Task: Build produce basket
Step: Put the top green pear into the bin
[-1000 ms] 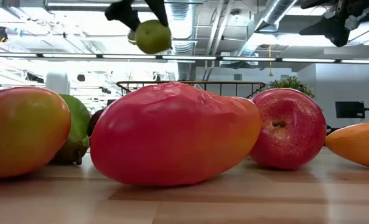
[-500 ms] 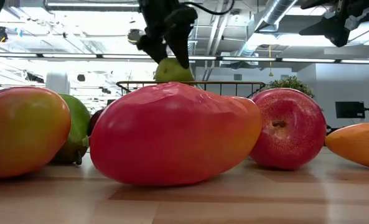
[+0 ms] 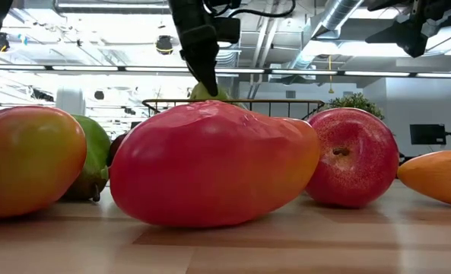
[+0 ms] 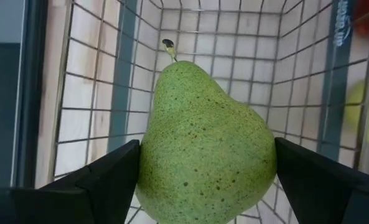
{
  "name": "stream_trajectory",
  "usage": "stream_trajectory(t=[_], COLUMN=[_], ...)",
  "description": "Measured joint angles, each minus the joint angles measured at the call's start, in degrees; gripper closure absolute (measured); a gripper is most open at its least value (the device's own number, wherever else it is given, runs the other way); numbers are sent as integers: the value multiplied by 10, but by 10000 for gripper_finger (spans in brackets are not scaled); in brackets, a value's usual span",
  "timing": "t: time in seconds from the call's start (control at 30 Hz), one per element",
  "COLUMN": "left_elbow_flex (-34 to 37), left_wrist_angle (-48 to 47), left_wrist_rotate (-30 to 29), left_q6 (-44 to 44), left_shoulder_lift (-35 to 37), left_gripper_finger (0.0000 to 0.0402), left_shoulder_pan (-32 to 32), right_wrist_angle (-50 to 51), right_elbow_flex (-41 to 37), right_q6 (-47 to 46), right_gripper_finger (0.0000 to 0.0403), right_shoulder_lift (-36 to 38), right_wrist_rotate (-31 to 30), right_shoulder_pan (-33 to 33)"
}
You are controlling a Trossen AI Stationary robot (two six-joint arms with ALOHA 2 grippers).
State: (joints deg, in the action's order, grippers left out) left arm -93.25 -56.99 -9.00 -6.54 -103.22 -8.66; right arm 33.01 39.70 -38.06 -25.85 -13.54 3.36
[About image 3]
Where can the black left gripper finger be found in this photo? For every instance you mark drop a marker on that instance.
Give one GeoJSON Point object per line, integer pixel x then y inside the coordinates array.
{"type": "Point", "coordinates": [206, 72]}

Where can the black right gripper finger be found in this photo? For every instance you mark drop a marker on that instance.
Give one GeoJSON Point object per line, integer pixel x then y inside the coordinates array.
{"type": "Point", "coordinates": [392, 5]}
{"type": "Point", "coordinates": [407, 36]}

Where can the light green apple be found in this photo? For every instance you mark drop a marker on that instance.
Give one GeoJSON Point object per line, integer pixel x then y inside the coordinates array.
{"type": "Point", "coordinates": [200, 93]}

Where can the red mango with orange end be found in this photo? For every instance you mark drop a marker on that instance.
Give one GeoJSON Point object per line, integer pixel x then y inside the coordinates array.
{"type": "Point", "coordinates": [210, 163]}

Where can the small dark red plum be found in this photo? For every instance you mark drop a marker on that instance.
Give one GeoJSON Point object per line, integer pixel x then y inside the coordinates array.
{"type": "Point", "coordinates": [115, 150]}

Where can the bright red apple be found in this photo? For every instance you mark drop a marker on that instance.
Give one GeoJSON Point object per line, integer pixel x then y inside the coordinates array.
{"type": "Point", "coordinates": [358, 160]}

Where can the dark green mango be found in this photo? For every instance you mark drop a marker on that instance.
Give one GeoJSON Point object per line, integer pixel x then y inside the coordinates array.
{"type": "Point", "coordinates": [94, 152]}

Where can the orange-yellow mango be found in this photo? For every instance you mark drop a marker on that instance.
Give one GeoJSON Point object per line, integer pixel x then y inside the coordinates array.
{"type": "Point", "coordinates": [438, 177]}

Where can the red and yellow mango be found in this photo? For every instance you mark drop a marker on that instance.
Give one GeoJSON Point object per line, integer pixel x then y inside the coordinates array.
{"type": "Point", "coordinates": [27, 160]}

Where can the black ceiling dome device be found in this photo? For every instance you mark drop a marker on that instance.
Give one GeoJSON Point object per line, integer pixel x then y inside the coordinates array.
{"type": "Point", "coordinates": [164, 45]}
{"type": "Point", "coordinates": [0, 42]}

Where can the small potted green plant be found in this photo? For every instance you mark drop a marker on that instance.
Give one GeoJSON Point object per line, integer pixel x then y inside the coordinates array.
{"type": "Point", "coordinates": [356, 102]}

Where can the black computer monitor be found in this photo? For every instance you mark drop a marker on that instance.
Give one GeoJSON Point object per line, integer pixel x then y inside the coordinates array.
{"type": "Point", "coordinates": [427, 134]}

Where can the long linear ceiling light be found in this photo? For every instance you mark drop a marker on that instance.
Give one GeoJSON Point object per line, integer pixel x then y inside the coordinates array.
{"type": "Point", "coordinates": [84, 68]}

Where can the white building pillar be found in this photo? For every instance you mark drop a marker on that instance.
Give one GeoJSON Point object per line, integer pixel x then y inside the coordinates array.
{"type": "Point", "coordinates": [70, 100]}

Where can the silver ribbed air duct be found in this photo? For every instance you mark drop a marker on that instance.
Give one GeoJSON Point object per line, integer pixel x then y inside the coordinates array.
{"type": "Point", "coordinates": [227, 59]}

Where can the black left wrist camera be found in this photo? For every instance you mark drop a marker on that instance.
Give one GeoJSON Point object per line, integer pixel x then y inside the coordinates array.
{"type": "Point", "coordinates": [227, 29]}

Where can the silver spiral air duct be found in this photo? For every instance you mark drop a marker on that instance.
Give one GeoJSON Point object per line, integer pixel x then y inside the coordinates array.
{"type": "Point", "coordinates": [337, 15]}

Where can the grey wall vent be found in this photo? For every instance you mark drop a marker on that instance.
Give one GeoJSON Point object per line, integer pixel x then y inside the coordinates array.
{"type": "Point", "coordinates": [290, 94]}

